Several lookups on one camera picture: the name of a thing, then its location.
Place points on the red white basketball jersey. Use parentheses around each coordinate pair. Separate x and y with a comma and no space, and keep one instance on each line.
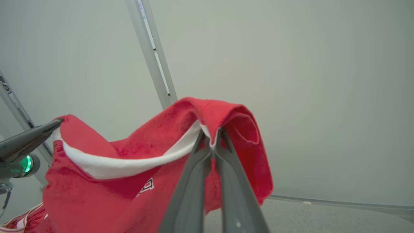
(97,200)

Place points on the grey metal frame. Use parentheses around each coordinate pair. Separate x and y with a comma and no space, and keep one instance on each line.
(19,113)

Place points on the grey metal pole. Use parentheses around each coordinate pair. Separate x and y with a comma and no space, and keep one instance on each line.
(147,55)
(161,55)

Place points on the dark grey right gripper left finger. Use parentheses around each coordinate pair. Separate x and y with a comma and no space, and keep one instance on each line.
(187,200)

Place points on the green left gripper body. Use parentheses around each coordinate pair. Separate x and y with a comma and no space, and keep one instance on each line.
(22,166)

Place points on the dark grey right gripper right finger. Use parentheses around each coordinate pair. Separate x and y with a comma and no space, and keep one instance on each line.
(237,200)

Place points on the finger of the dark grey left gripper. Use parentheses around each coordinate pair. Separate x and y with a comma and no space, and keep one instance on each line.
(26,142)

